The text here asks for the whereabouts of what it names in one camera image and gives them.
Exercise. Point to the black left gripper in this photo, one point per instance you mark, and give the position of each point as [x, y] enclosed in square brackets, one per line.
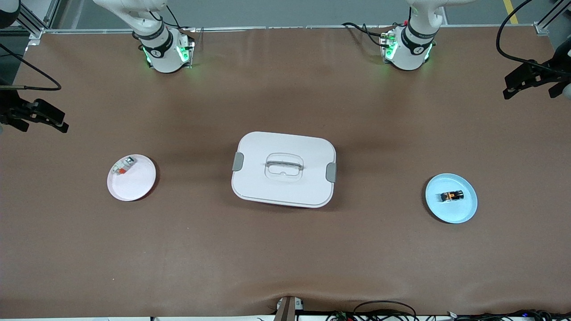
[549, 72]

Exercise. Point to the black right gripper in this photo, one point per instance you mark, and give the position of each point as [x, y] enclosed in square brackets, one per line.
[10, 108]

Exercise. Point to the orange black switch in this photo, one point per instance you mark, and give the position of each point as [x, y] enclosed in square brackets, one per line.
[452, 196]

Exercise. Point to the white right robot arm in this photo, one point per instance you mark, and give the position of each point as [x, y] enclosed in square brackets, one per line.
[163, 53]

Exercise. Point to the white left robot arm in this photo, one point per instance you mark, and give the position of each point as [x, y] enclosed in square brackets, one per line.
[410, 53]

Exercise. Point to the pink round plate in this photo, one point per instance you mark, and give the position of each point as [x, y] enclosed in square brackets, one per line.
[134, 185]

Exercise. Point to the light blue round plate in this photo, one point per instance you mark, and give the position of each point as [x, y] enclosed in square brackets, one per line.
[450, 211]

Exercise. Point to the silver table edge strip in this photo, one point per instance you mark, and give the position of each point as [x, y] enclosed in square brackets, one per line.
[290, 27]

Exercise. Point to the aluminium frame profile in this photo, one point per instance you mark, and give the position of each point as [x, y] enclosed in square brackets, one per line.
[35, 31]
[542, 27]

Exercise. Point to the white red switch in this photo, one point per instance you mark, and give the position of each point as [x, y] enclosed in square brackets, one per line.
[123, 166]

